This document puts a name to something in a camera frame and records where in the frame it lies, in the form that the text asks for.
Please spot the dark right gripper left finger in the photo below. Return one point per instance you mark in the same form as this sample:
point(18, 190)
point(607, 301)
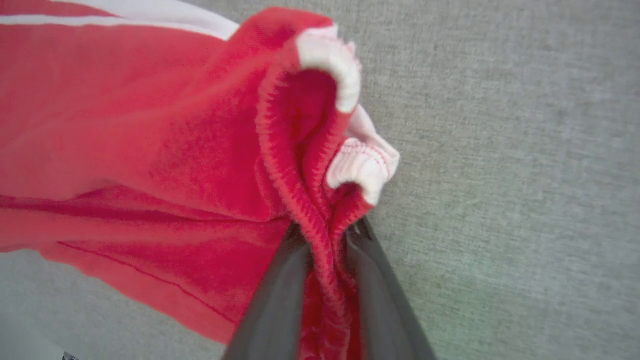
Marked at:
point(277, 305)

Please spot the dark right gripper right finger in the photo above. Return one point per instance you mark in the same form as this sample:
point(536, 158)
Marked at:
point(385, 310)

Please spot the red and white basketball jersey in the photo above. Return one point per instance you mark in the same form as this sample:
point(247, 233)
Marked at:
point(150, 150)

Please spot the grey fabric sofa cushion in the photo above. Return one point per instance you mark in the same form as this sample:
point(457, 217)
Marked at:
point(500, 175)

